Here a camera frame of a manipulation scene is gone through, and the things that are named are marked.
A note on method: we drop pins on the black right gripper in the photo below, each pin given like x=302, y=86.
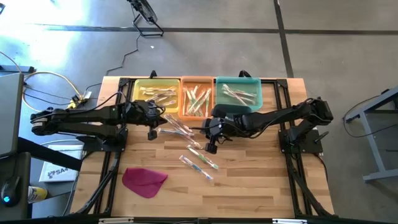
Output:
x=224, y=127

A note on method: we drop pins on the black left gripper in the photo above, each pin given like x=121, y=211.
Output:
x=140, y=113

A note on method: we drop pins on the orange toothbrush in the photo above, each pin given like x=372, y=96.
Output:
x=233, y=93
x=247, y=92
x=241, y=100

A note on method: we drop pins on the blue toothbrush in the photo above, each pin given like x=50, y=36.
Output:
x=196, y=168

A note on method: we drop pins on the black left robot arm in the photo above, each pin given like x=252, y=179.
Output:
x=81, y=118

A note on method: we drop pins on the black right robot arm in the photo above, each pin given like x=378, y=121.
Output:
x=280, y=115

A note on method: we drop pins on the dark green plastic basket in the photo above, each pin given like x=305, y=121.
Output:
x=236, y=108

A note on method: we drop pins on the yellow plastic bin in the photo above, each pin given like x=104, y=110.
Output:
x=155, y=82

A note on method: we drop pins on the black clamp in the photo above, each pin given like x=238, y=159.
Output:
x=153, y=74
x=244, y=74

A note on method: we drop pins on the teal plastic bin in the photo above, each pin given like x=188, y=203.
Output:
x=242, y=81

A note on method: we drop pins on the orange plastic bin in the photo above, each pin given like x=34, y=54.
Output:
x=197, y=81

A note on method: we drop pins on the magenta cloth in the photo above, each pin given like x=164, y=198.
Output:
x=143, y=182

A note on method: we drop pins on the black floor fan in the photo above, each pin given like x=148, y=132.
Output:
x=146, y=12

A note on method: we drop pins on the silver aluminium bar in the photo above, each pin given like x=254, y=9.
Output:
x=289, y=221
x=116, y=221

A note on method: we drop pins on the white printed box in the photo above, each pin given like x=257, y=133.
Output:
x=59, y=172

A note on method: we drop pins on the yellow can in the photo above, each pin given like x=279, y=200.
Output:
x=38, y=194

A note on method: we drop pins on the grey laptop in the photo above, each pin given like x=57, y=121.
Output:
x=11, y=115

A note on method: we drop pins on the black metal bar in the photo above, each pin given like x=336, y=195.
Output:
x=18, y=69

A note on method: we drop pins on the black computer mouse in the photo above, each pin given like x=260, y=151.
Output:
x=10, y=191

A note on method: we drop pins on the grey metal table frame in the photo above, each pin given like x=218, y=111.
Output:
x=377, y=155

